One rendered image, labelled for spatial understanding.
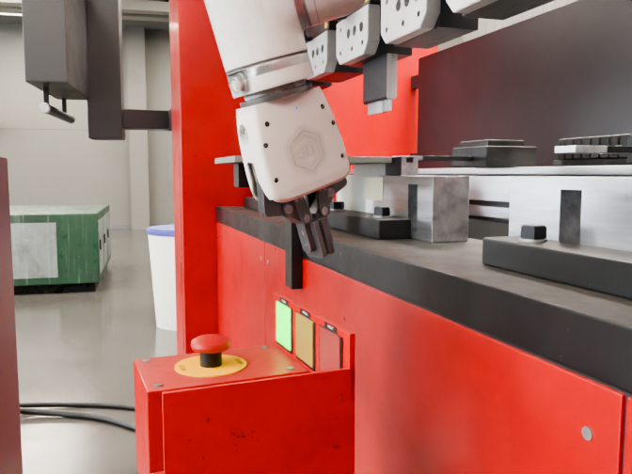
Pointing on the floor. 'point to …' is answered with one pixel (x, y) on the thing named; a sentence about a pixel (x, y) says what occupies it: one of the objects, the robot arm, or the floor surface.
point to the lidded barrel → (163, 275)
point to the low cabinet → (59, 247)
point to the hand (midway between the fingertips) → (316, 237)
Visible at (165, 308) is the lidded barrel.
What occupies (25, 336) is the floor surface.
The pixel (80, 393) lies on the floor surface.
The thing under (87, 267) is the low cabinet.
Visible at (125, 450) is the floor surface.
